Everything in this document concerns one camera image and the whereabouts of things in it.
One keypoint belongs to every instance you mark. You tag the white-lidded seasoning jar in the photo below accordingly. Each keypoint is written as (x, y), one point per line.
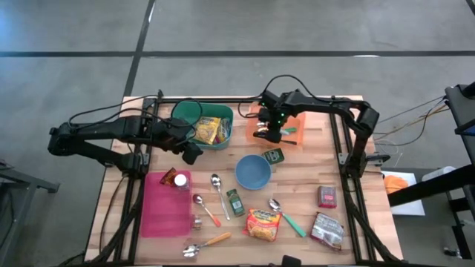
(180, 180)

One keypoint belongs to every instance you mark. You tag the small red box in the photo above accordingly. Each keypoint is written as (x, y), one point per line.
(327, 196)

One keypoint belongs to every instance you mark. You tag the orange Maruchan ramen packet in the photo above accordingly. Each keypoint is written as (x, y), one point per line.
(262, 226)

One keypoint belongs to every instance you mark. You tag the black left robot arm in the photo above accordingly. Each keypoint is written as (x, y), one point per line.
(111, 128)

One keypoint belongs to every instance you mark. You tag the silver red ramen packet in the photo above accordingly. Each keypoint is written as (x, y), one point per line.
(326, 230)

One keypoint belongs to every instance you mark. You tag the teal plastic bin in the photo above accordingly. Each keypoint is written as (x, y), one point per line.
(217, 110)

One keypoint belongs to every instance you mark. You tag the pink plastic bin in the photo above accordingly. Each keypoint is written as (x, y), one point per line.
(165, 211)

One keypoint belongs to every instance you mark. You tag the blue red ramen packet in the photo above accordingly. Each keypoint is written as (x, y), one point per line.
(225, 130)

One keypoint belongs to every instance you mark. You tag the black aluminium rig frame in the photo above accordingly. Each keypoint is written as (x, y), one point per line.
(222, 99)

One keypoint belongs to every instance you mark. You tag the orange plastic bin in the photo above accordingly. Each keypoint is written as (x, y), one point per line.
(298, 122)

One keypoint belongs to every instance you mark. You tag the small black device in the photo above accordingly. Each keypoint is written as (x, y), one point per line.
(291, 261)

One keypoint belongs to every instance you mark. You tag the small clear glass jar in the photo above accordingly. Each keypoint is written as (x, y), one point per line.
(196, 223)

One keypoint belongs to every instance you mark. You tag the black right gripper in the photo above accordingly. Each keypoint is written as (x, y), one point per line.
(276, 111)

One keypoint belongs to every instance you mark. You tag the orange cloth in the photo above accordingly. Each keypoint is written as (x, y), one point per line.
(395, 184)

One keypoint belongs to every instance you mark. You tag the yellow blue ramen packet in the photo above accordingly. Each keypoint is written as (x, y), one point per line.
(208, 130)

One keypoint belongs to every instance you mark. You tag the white paper sheet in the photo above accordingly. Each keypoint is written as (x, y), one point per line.
(410, 207)

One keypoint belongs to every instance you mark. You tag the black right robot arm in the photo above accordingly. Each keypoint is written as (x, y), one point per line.
(326, 105)

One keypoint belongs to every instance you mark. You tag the all-metal spoon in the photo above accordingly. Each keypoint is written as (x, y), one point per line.
(216, 181)

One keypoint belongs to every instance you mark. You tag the blue bowl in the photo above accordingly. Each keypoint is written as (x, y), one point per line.
(253, 172)

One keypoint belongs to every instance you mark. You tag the white container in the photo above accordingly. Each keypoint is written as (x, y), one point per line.
(438, 173)

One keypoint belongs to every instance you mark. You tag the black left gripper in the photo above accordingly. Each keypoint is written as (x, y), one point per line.
(168, 133)

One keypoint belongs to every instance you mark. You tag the black side table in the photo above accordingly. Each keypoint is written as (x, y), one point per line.
(460, 111)

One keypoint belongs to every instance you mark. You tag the small black floor object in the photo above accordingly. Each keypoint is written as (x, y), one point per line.
(452, 253)

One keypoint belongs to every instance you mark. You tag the dark grey metal stand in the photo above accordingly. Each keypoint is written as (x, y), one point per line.
(37, 182)

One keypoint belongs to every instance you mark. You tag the green-label oregano jar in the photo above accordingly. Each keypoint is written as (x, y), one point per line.
(236, 204)

